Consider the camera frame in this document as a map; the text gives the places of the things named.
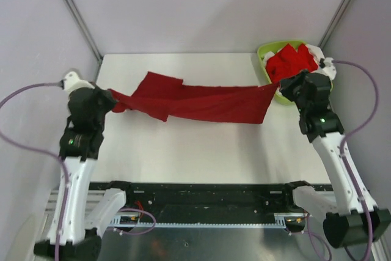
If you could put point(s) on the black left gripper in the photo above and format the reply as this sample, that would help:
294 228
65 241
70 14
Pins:
106 96

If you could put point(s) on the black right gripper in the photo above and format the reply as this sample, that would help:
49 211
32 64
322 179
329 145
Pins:
287 84

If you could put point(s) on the dark red t-shirt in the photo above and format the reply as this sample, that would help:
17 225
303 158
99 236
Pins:
161 96

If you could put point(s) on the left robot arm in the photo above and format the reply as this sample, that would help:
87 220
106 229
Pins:
74 234

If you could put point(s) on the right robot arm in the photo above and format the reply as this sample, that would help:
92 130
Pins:
353 217

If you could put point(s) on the white floral shirt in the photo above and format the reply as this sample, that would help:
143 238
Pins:
314 50

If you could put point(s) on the bright red shirt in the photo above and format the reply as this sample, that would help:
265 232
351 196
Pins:
289 62

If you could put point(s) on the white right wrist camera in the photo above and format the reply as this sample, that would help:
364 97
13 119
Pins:
326 67

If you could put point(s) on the right corner aluminium post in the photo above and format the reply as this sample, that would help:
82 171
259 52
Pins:
337 17

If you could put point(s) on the corner aluminium post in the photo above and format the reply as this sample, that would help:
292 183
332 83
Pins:
82 26
337 17

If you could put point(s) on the grey slotted cable duct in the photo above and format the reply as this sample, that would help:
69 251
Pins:
273 221

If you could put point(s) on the left corner aluminium post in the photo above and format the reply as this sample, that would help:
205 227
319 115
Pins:
82 26

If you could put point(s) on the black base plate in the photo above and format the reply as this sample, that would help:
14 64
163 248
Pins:
168 201

